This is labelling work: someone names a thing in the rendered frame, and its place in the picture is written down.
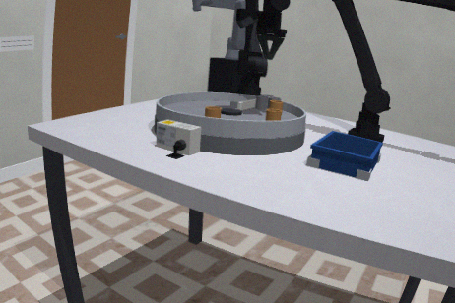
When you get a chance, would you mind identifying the bronze bushing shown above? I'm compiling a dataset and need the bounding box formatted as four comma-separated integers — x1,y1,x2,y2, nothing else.
205,106,222,118
269,100,283,111
266,108,282,121

